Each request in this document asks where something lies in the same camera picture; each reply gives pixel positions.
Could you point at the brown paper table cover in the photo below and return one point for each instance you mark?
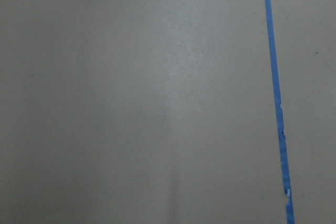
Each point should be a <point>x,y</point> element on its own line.
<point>167,111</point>

